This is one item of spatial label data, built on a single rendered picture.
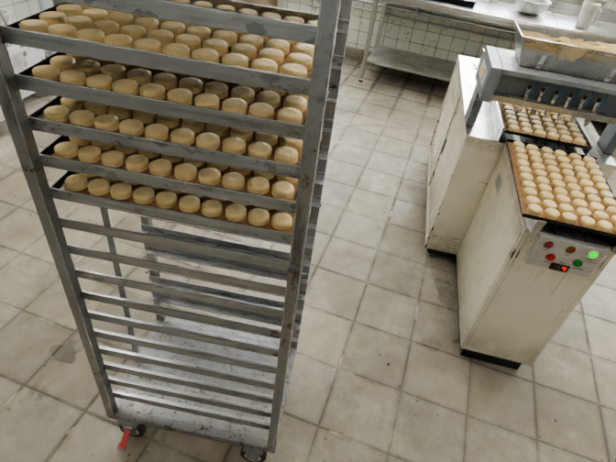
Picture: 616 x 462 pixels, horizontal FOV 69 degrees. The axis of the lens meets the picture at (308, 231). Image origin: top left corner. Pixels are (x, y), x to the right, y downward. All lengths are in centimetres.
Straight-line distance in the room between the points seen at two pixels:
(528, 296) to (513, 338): 27
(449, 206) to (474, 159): 31
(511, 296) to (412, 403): 64
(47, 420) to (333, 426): 114
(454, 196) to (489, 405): 106
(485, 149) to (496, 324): 86
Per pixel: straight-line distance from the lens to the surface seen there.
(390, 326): 243
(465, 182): 255
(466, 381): 237
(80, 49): 99
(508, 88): 243
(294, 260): 104
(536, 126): 253
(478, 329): 226
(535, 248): 190
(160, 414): 192
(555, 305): 217
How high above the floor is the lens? 182
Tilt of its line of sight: 40 degrees down
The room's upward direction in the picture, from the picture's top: 8 degrees clockwise
